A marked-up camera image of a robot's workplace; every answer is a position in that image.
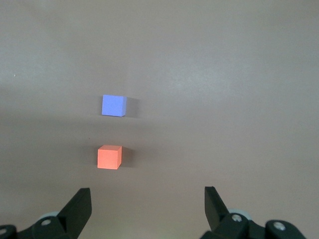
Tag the orange foam block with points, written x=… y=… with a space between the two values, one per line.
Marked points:
x=109 y=158

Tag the purple foam block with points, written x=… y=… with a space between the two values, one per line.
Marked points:
x=113 y=105

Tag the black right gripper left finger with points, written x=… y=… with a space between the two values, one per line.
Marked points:
x=74 y=214

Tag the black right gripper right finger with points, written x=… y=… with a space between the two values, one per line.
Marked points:
x=216 y=216

